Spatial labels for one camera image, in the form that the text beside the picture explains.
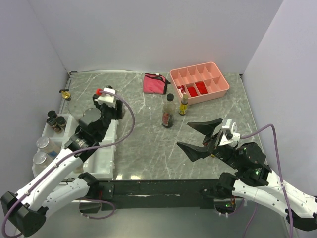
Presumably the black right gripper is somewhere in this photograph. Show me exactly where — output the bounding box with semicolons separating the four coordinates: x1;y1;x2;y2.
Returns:
175;117;241;169

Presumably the tall glass oil bottle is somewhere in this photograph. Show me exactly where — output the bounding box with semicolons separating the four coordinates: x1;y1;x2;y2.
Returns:
59;89;87;123

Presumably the yellow label sauce bottle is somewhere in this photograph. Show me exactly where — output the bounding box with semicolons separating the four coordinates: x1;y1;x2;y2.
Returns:
179;94;189;116

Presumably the white plastic divided tray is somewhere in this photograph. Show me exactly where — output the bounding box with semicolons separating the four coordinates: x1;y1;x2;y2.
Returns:
37;114;118;179

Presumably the spice jar black lid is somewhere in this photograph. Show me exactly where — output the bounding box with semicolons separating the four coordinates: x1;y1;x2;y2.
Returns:
46;117;62;133

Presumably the dark soy sauce bottle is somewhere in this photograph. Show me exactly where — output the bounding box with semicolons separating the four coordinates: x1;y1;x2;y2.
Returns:
162;93;176;128

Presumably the glass oil bottle gold spout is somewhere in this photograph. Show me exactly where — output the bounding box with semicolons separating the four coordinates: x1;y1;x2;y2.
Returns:
116;100;126;119

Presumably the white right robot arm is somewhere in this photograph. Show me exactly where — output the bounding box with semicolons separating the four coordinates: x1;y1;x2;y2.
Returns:
177;118;317;232

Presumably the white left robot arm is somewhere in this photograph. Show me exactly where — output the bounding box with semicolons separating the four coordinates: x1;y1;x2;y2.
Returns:
0;99;130;238

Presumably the red cloth middle compartment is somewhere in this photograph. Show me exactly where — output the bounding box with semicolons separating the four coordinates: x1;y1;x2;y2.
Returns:
187;87;198;97

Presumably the red cloth compartment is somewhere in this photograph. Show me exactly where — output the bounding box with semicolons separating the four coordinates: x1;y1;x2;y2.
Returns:
196;81;208;95
187;87;198;97

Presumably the clear jar silver lid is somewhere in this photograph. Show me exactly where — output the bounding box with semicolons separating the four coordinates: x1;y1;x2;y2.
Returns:
36;136;60;158
32;151;53;174

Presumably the red cloth right compartment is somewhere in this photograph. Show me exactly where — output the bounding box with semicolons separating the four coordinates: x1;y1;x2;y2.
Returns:
196;81;208;95

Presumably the red white striped cloth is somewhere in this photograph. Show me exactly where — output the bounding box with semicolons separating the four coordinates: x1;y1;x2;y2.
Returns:
177;85;187;98

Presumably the pink plastic divided box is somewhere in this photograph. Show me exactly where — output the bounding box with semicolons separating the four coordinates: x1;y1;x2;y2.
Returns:
170;62;230;105

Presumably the pink cloth black trim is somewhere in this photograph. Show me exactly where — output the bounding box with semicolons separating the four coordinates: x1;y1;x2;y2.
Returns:
143;73;170;95

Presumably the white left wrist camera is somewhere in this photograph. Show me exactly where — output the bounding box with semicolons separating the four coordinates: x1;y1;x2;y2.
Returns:
94;87;116;108

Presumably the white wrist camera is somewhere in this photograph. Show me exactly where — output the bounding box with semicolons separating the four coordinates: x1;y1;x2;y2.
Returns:
94;87;116;108
218;119;240;147

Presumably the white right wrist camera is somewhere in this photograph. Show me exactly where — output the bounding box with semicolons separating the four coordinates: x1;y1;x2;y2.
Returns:
218;119;240;147

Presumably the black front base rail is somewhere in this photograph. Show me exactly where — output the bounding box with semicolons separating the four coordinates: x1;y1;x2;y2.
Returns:
99;179;233;209

